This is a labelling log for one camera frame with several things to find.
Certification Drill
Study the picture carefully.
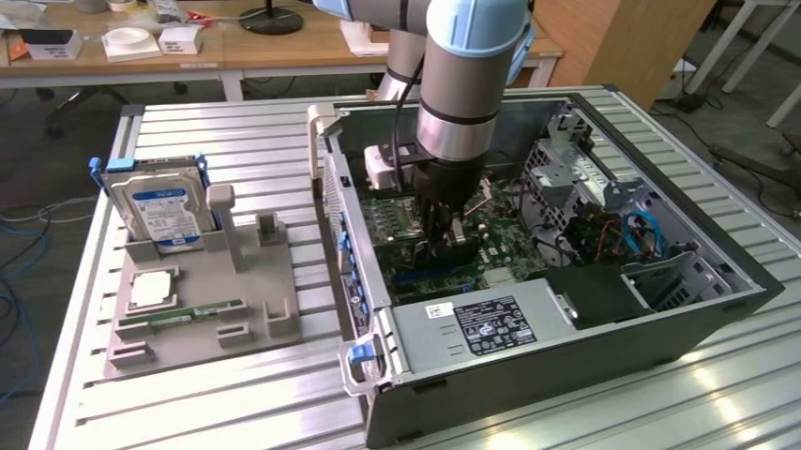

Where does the perforated metal drive cage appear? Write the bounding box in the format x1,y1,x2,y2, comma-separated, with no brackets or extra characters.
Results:
525,112,646,226

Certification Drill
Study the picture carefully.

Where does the white box with black top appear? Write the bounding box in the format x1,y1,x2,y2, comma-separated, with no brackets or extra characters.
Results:
17,29,85,61

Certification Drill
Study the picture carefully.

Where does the black plastic shroud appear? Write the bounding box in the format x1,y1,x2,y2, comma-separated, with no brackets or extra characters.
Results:
543,262,655,329

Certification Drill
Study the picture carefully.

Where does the black lamp base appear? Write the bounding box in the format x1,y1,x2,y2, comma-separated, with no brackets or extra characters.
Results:
239,0,306,37

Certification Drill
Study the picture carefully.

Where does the grey metal disk bay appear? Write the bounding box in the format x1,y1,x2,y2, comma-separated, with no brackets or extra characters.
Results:
622,250,737,313

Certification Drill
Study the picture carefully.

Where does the green RAM stick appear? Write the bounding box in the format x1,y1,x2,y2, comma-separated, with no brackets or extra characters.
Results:
117,299,246,327

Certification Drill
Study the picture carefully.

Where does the silver CPU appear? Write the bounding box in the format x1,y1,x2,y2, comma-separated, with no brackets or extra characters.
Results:
128,271,176,308

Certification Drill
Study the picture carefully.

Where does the grey parts rack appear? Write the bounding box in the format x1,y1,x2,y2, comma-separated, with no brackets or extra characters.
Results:
103,184,307,379

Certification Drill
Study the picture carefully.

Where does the white floor cable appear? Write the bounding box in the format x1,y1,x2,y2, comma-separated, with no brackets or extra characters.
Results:
0,196,101,224

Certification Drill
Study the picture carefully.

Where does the black graphics card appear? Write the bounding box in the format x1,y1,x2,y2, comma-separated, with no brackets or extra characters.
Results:
406,237,480,281

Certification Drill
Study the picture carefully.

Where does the wooden desk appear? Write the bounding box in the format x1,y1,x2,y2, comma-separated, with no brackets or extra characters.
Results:
0,0,565,102

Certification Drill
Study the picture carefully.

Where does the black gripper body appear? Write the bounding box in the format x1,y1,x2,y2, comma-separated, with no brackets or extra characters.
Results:
410,157,488,212

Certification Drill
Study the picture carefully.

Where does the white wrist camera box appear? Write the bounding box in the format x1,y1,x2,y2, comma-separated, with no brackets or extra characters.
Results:
362,142,432,192

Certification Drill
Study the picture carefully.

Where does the blue wire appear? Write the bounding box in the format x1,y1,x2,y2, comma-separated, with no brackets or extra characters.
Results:
622,210,669,263

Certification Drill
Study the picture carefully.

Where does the hard disk with blue caddy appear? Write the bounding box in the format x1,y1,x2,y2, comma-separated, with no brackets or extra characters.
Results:
87,152,211,257

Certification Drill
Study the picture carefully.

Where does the white tape holder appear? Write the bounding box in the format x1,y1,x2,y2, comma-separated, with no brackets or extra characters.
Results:
101,26,163,64

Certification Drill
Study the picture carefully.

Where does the small white labelled box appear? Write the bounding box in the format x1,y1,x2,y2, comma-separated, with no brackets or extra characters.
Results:
156,25,205,56

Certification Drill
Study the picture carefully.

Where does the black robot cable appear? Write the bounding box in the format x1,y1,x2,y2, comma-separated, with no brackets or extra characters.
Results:
390,60,428,193

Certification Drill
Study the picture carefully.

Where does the open black PC case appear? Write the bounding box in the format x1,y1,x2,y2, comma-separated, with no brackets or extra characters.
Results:
308,91,788,449

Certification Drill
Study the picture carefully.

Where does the white metal table frame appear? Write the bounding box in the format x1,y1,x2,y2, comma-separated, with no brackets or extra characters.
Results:
685,0,801,128

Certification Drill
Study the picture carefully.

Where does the blue floor cable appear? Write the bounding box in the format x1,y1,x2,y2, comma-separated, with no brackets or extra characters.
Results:
0,224,49,404

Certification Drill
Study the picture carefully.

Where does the wooden cabinet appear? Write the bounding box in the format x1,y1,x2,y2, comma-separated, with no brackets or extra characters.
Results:
530,0,718,102

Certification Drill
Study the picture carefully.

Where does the green motherboard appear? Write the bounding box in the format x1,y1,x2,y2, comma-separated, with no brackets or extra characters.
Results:
359,168,551,306

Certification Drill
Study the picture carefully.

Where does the grey power supply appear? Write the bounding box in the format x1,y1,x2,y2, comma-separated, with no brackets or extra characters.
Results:
374,278,581,376

